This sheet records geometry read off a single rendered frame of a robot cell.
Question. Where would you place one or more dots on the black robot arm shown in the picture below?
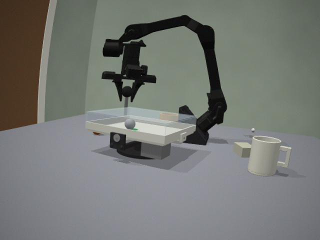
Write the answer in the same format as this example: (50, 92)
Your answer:
(114, 48)

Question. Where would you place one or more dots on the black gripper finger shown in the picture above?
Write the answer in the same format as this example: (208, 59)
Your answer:
(135, 87)
(119, 86)

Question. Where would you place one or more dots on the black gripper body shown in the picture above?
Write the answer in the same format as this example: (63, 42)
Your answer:
(111, 75)

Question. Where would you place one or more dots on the small beige block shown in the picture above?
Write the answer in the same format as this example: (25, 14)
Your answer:
(243, 149)

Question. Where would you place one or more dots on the beige mug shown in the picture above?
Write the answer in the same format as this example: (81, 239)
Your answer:
(264, 156)

